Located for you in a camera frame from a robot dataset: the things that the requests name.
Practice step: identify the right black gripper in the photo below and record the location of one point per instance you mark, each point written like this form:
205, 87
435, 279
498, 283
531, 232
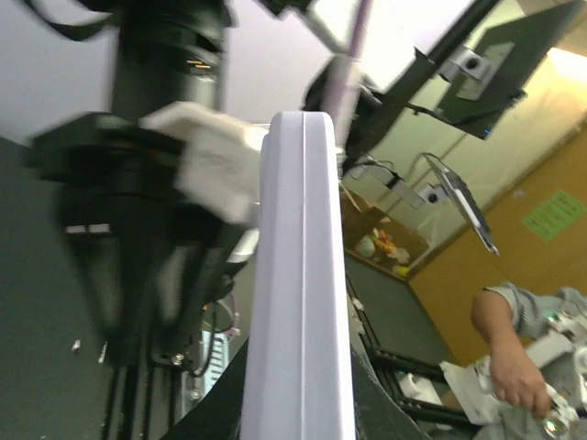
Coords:
149, 268

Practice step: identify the lavender phone case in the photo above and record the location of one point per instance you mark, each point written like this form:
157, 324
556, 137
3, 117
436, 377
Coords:
298, 381

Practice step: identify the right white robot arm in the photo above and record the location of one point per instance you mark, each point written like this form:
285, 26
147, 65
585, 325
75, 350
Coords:
167, 52

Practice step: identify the person's forearm striped sleeve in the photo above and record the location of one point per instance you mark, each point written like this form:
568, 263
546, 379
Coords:
504, 314

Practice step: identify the person's bare hand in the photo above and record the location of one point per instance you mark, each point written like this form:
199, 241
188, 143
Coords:
518, 381

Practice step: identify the cardboard box with toys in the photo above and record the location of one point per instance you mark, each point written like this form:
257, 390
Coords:
378, 239

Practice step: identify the green paper sign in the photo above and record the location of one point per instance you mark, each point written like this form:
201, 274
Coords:
554, 215

